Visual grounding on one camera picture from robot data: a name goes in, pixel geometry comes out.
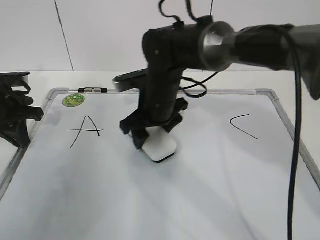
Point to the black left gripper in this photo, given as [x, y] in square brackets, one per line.
[15, 104]

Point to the white aluminium-framed whiteboard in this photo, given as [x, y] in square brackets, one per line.
[81, 178]

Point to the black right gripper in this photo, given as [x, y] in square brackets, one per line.
[157, 105]

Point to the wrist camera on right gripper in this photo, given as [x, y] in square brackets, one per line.
[132, 80]

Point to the white whiteboard eraser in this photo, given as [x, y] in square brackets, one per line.
[159, 146]

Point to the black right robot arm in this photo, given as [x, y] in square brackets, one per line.
[211, 46]

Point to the round green sticker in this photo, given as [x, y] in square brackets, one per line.
[73, 100]

